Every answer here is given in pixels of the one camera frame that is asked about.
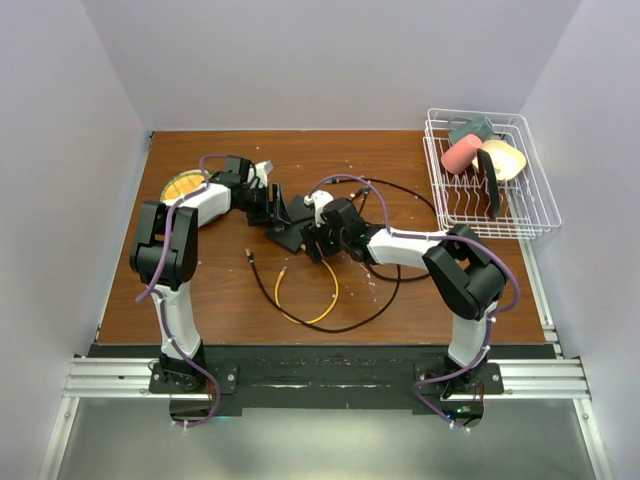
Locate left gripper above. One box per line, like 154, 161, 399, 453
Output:
236, 184, 290, 230

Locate black network switch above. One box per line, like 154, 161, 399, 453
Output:
266, 195, 315, 254

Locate long black ethernet cable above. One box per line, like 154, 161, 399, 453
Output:
243, 248, 401, 334

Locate yellow ethernet cable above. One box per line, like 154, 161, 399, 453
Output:
274, 258, 340, 325

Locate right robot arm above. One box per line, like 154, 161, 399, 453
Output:
301, 191, 507, 393

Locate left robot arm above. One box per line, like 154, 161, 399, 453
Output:
129, 155, 292, 392

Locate yellow woven plate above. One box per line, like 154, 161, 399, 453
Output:
159, 169, 205, 203

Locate pink cup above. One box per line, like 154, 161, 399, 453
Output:
441, 134, 483, 175

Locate dark brown plate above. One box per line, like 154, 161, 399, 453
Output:
477, 149, 501, 219

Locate grey-green mug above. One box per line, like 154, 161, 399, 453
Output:
448, 116, 495, 145

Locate cream bowl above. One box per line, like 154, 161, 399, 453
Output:
482, 139, 527, 182

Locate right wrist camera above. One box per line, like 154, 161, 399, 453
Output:
303, 190, 334, 226

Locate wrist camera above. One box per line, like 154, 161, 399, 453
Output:
247, 160, 273, 188
303, 190, 334, 226

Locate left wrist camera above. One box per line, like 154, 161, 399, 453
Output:
247, 160, 273, 188

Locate black cable teal plugs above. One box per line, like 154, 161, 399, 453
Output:
323, 176, 437, 215

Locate short black ethernet cable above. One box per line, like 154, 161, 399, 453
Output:
349, 183, 431, 282

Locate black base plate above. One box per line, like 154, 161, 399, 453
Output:
149, 345, 504, 421

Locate white wire dish rack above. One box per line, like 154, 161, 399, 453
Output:
423, 108, 562, 239

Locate aluminium frame rail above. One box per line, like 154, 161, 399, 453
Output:
39, 322, 613, 479

